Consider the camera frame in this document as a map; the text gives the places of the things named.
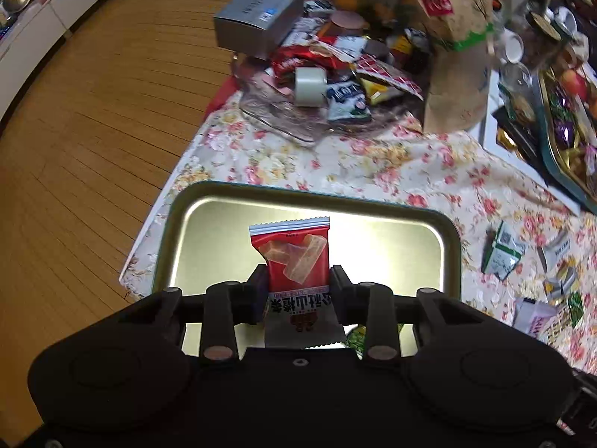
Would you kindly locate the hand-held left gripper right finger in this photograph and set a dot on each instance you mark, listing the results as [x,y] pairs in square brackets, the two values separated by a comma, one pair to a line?
[339,296]

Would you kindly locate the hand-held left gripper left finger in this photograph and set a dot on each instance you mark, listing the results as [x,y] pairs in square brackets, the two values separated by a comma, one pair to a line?
[259,296]

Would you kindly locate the green and yellow pea packet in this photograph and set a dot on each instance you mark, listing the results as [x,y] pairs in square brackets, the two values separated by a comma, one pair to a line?
[357,338]

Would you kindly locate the gold tin tray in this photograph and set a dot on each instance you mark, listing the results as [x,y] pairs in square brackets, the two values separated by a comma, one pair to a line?
[387,252]

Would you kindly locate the small green candy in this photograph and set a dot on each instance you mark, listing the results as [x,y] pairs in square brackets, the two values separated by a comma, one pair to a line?
[576,308]

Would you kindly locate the white and purple snack packet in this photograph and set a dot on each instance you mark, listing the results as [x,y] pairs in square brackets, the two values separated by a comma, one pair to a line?
[534,317]

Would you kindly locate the silver and yellow snack packet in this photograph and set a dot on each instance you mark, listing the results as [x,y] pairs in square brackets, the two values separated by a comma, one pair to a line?
[562,284]

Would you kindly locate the grey snack packet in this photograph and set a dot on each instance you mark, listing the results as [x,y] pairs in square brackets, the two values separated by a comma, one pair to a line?
[555,249]

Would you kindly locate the green and white snack packet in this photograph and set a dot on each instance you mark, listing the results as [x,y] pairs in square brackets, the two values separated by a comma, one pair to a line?
[503,252]

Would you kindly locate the floral tablecloth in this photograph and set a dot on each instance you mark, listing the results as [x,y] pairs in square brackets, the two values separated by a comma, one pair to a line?
[373,168]

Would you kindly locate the clear glass dish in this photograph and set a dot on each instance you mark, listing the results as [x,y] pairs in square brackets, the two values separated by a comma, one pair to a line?
[280,121]

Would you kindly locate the blue and white snack packet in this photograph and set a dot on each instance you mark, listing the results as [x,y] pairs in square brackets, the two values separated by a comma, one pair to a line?
[347,100]

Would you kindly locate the roll of clear tape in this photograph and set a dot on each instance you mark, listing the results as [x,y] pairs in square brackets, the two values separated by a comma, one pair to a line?
[310,86]

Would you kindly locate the white flat board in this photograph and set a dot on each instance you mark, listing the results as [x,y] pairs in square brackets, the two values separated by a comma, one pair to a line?
[513,158]

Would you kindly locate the red checked snack packet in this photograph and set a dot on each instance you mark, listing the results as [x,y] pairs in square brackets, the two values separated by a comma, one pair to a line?
[387,74]

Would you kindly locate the shiny red snack packet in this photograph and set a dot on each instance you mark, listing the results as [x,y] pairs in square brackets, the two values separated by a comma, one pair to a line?
[298,58]

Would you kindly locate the teal tin tray of candies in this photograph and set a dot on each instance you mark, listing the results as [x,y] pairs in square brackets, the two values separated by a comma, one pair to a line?
[566,149]

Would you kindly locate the kraft paper bag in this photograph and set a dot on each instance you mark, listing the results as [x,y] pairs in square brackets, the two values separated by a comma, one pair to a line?
[459,56]

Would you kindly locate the small glass cookie jar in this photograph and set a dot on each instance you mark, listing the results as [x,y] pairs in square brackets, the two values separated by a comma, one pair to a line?
[517,93]

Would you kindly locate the copper coloured lid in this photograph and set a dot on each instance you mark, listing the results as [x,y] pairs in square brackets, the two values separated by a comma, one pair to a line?
[346,23]

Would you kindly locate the grey cardboard box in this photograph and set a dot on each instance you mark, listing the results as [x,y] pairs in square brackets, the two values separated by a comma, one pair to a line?
[256,14]

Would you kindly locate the white mug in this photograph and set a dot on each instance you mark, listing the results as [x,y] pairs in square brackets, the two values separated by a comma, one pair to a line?
[514,46]

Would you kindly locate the white cabinet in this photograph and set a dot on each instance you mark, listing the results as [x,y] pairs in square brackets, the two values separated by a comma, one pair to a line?
[56,14]

